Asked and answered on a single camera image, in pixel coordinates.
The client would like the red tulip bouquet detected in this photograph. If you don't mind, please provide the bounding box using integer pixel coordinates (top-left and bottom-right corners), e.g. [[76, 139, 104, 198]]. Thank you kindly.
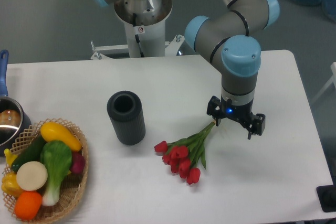
[[154, 122, 215, 185]]

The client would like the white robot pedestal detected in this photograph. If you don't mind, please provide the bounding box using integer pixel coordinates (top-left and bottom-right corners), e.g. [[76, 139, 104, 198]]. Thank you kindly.
[[91, 0, 185, 60]]

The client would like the purple red radish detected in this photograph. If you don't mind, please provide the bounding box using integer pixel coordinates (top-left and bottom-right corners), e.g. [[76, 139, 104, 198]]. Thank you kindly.
[[69, 152, 86, 174]]

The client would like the yellow bell pepper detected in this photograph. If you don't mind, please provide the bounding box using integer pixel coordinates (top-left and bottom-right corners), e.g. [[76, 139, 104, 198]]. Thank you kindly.
[[1, 172, 24, 198]]

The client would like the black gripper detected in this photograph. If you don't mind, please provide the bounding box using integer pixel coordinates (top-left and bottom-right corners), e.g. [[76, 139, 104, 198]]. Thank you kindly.
[[206, 96, 266, 140]]

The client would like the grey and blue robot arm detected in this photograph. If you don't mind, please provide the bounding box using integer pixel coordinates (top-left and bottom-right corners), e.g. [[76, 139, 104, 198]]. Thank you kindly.
[[94, 0, 280, 136]]

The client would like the dark grey ribbed vase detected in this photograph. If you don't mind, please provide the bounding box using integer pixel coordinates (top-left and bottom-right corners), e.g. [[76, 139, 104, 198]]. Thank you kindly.
[[107, 91, 146, 145]]

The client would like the woven wicker basket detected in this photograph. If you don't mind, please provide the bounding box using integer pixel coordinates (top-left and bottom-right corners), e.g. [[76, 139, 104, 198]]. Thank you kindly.
[[9, 118, 89, 223]]

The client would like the white round radish slice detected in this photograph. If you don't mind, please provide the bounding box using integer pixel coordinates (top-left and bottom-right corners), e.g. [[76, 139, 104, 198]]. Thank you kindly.
[[16, 161, 48, 191]]

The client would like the black device at table edge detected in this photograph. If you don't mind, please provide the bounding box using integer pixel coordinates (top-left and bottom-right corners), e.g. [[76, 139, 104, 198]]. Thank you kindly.
[[316, 185, 335, 212]]

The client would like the yellow banana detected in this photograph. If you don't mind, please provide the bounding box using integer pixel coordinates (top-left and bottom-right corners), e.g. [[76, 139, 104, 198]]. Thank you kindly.
[[4, 148, 18, 167]]

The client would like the white frame at right edge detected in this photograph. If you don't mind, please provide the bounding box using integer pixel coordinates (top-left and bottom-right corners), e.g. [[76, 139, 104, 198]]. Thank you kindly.
[[311, 62, 336, 104]]

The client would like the blue handled saucepan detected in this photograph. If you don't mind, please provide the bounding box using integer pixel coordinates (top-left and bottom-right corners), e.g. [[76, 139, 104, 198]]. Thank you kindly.
[[1, 49, 31, 157]]

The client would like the dark green cucumber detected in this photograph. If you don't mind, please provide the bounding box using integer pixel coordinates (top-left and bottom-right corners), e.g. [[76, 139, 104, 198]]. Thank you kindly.
[[11, 135, 47, 173]]

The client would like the yellow squash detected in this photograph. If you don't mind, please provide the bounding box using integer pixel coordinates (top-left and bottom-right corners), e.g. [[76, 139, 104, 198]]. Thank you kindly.
[[40, 122, 82, 152]]

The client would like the orange fruit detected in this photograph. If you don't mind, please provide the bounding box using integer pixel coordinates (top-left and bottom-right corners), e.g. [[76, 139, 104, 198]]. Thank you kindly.
[[14, 191, 42, 221]]

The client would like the green bok choy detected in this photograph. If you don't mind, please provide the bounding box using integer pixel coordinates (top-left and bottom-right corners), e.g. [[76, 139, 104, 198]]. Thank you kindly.
[[40, 140, 72, 207]]

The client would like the black cable on pedestal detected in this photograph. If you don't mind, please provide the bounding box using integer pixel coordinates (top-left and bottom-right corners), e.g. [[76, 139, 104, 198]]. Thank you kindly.
[[132, 13, 145, 58]]

